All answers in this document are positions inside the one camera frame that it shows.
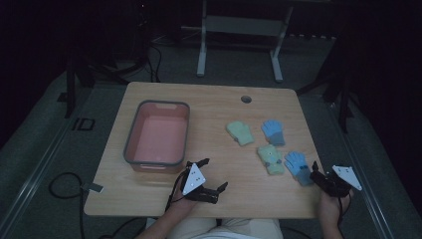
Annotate blue knit glove grey cuff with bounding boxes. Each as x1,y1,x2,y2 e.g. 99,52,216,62
261,119,287,147
284,150,316,187

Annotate black looped floor cable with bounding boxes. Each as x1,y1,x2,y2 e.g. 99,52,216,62
48,171,86,239

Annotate person's light trousers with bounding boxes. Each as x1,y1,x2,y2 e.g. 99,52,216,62
165,217,285,239

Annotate black floor bracket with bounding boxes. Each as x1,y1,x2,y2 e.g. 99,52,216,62
72,117,97,132

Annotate green knit glove with face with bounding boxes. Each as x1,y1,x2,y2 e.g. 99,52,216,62
257,143,287,176

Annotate pink plastic basin grey rim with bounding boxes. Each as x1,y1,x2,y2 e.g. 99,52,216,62
122,100,191,174

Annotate left hand-held gripper black cable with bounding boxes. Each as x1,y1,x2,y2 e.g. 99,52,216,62
164,172,187,213

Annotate right hand-held gripper black cable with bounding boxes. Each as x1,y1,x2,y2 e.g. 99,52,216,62
337,195,345,232

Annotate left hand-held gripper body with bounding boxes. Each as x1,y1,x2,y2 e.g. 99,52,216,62
180,160,220,204

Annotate person's right hand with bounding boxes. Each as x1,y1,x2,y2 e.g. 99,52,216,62
319,191,354,229

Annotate metal table edge clip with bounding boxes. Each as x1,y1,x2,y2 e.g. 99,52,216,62
81,182,105,194

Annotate black tripod stand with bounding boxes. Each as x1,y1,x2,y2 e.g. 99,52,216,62
64,33,151,120
296,33,357,134

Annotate black background cable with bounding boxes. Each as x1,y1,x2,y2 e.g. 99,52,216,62
146,43,163,84

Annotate person's left hand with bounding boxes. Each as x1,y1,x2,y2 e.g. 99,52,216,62
166,194,199,217

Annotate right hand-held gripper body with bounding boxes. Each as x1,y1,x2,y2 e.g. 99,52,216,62
315,164,363,198

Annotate metal floor rail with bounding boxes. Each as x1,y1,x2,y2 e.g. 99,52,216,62
326,101,397,239
0,86,93,239

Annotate white metal stand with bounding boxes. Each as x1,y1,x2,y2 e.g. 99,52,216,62
196,0,295,84

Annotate hand-held gripper black cable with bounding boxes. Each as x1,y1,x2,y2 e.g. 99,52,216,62
164,172,187,213
337,195,345,232

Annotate black floor cable under table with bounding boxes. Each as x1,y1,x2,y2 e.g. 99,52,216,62
99,217,148,239

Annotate plain green knit glove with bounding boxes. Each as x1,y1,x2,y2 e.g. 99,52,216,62
226,120,256,147

